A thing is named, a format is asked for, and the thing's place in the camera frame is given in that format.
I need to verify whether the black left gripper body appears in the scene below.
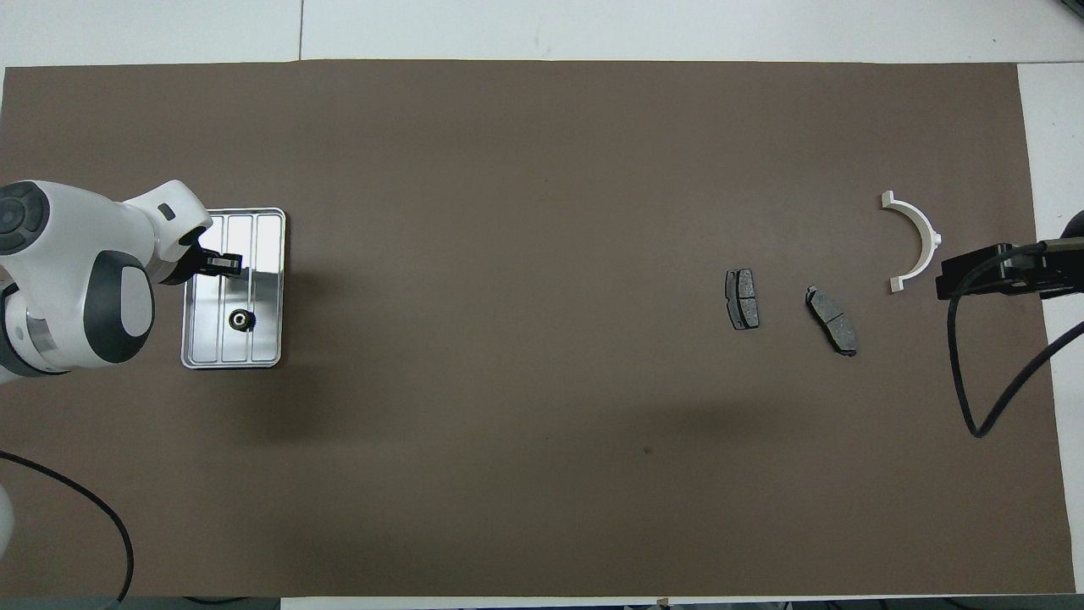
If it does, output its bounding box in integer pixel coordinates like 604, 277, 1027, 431
160, 241, 209, 286

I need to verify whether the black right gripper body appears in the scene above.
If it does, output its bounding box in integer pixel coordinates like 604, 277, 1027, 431
1037, 239, 1084, 297

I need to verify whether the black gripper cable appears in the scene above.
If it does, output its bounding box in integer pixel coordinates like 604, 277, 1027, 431
0, 449, 136, 610
947, 244, 1084, 439

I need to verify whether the silver metal tray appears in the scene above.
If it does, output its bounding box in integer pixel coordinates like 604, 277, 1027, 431
180, 208, 287, 370

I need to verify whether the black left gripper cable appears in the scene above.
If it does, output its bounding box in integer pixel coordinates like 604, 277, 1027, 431
0, 449, 136, 610

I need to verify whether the dark rectangular brake pad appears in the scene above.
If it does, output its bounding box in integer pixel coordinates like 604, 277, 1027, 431
725, 269, 760, 330

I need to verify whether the dark curved brake pad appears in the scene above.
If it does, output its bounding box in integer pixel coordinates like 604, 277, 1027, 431
805, 286, 859, 358

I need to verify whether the white curved plastic bracket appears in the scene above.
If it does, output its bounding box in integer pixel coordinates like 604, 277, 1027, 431
881, 191, 943, 294

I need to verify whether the brown table mat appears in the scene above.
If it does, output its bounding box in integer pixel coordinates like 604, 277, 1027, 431
0, 59, 1076, 599

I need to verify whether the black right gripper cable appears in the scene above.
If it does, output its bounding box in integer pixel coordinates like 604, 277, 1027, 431
947, 244, 1084, 439

